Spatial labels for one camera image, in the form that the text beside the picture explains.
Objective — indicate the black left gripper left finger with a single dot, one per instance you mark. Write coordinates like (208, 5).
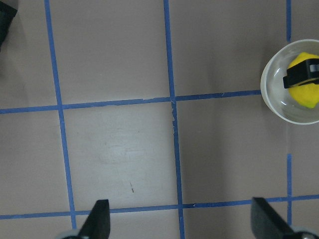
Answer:
(98, 224)

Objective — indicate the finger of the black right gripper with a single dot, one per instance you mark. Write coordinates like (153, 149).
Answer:
(305, 72)

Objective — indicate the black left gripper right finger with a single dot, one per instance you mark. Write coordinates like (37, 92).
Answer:
(266, 223)

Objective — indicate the yellow lemon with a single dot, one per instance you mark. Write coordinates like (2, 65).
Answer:
(305, 95)

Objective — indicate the white ceramic bowl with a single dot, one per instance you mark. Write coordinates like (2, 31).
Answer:
(275, 96)

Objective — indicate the black dish rack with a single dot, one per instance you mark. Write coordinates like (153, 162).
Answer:
(7, 14)

